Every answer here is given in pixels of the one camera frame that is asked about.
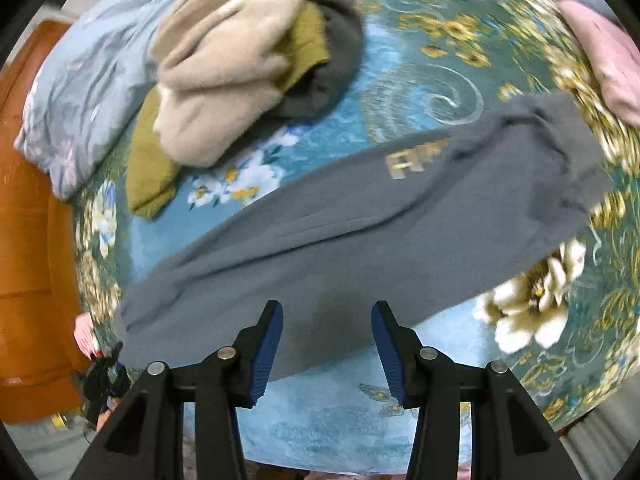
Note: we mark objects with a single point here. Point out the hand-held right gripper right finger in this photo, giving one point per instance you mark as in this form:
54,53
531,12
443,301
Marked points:
387,355

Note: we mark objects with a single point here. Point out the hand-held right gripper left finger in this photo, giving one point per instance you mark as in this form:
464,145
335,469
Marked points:
265,350

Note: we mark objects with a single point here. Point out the grey pants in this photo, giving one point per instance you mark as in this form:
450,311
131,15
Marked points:
350,240

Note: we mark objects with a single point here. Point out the person's left hand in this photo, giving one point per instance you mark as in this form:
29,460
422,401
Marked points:
85,335

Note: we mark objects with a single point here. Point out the olive green garment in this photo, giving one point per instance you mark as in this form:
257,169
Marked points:
150,175

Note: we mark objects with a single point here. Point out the beige fleece garment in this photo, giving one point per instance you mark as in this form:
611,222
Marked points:
220,75

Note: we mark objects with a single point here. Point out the teal floral bed sheet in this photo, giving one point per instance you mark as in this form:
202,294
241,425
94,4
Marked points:
415,75

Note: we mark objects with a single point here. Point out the dark grey garment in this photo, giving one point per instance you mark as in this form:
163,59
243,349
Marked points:
332,65

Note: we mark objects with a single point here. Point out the light blue floral pillow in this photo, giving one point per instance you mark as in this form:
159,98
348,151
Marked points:
85,85

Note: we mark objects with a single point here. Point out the pink cloth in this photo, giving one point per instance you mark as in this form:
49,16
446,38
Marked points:
607,55

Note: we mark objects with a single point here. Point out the orange wooden bed frame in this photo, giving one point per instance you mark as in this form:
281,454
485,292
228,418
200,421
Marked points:
30,260

